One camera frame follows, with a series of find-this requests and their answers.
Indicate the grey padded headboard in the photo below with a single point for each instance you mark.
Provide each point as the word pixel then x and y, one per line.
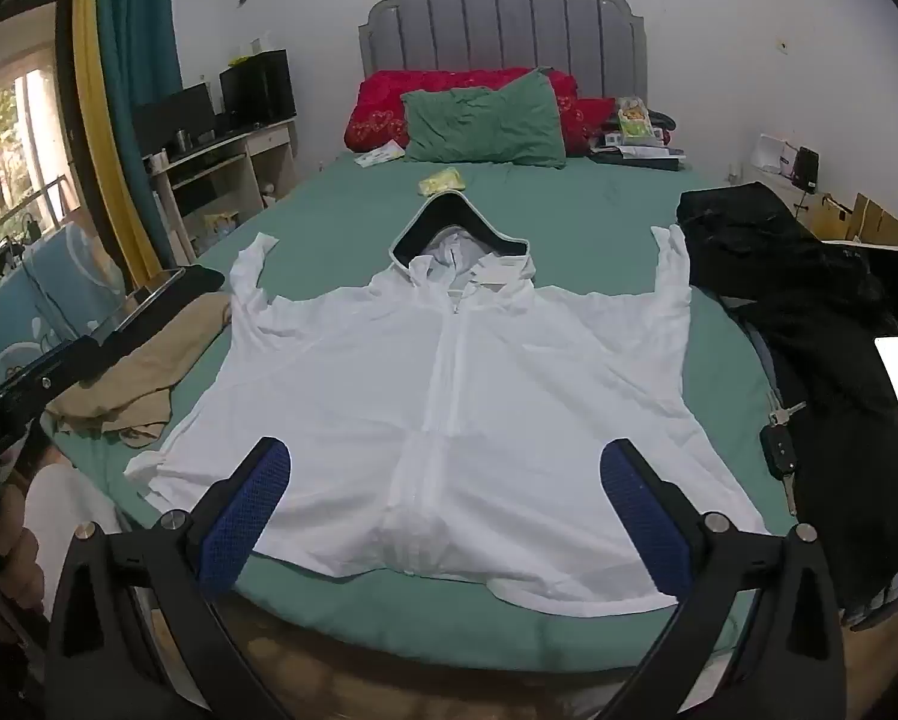
pixel 505 22

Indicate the bed with green sheet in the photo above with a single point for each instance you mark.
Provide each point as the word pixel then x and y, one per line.
pixel 329 225

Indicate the white towel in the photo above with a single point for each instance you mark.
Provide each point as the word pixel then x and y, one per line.
pixel 449 405

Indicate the wooden shelf unit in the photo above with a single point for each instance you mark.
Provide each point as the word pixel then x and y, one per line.
pixel 224 165

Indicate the yellow curtain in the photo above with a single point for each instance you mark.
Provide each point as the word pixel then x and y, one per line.
pixel 107 127

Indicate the white paper sheet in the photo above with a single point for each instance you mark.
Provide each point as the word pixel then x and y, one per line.
pixel 378 154

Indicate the black clothes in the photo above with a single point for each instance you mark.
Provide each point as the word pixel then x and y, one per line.
pixel 817 292

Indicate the car key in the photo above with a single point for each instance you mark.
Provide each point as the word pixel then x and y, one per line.
pixel 778 450

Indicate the black monitor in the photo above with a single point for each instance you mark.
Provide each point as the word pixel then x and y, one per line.
pixel 173 114

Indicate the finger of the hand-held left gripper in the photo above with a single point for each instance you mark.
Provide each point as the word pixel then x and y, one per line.
pixel 81 364

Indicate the tan pants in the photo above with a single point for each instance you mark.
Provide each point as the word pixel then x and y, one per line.
pixel 141 375

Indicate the white box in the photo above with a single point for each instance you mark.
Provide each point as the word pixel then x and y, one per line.
pixel 772 156

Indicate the green pillow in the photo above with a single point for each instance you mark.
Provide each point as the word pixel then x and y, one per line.
pixel 486 124

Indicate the black computer tower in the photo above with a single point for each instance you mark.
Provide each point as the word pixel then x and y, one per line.
pixel 258 86

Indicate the cardboard boxes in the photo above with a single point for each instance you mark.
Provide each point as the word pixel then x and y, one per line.
pixel 862 221

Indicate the small yellow cloth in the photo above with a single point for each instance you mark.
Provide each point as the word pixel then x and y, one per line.
pixel 441 181

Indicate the pile of books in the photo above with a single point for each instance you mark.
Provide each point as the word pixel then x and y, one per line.
pixel 636 131

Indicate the black wall device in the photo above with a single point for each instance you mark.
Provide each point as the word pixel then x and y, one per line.
pixel 805 167

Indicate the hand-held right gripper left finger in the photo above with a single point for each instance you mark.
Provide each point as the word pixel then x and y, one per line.
pixel 243 517

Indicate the person's left hand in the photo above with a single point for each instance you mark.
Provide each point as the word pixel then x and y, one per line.
pixel 17 555

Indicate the black garment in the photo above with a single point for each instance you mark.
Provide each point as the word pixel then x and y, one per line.
pixel 194 281

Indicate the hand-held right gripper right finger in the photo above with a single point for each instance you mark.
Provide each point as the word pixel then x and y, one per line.
pixel 644 517

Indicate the red patterned pillow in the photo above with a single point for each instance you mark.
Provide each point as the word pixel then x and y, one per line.
pixel 378 109

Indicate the metal cup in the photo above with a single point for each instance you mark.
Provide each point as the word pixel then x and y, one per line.
pixel 183 139

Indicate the window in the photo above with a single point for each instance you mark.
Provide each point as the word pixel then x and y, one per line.
pixel 6 150

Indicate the teal curtain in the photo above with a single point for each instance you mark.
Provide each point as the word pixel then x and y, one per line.
pixel 145 30

